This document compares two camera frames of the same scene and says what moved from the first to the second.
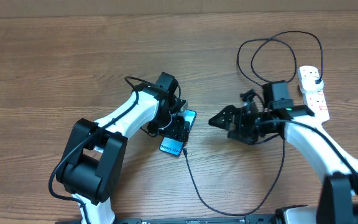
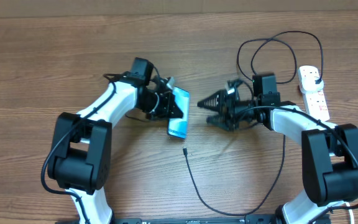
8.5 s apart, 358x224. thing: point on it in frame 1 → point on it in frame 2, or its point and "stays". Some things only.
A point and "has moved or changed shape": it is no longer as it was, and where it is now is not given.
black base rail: [257, 219] stays
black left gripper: [179, 129] → [163, 113]
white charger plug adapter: [312, 84] stays
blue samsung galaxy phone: [175, 147] has moved or changed shape
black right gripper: [240, 114] → [230, 102]
